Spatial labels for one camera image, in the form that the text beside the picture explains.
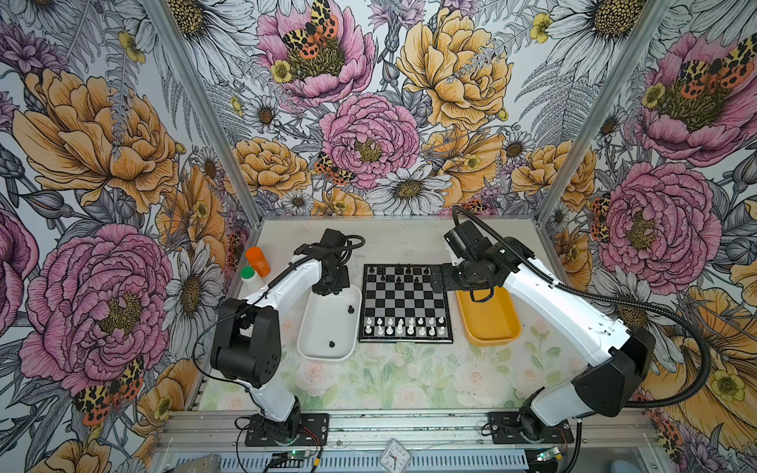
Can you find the black white chess board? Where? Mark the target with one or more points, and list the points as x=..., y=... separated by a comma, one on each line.
x=404, y=303

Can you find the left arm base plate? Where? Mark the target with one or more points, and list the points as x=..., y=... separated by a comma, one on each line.
x=301, y=430

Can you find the white bottle green cap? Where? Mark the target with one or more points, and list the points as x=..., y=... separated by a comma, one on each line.
x=251, y=282

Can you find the yellow plastic tray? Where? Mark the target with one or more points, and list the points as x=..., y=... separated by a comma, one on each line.
x=492, y=323

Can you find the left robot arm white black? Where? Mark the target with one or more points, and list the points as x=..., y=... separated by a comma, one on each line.
x=246, y=347

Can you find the aluminium frame rail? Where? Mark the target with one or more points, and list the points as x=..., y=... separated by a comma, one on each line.
x=216, y=431

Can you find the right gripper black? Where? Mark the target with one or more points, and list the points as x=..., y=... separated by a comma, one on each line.
x=449, y=282

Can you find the white plastic tray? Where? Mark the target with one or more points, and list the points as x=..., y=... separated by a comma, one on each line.
x=330, y=325

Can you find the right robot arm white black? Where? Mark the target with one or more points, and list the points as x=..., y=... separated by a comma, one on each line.
x=617, y=359

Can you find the small white clock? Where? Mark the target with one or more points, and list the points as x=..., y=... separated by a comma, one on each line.
x=395, y=458

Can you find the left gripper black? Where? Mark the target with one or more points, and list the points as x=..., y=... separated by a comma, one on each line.
x=343, y=283

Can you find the orange bottle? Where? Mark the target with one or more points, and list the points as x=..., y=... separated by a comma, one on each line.
x=258, y=262

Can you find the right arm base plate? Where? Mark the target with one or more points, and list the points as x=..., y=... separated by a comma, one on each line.
x=514, y=428

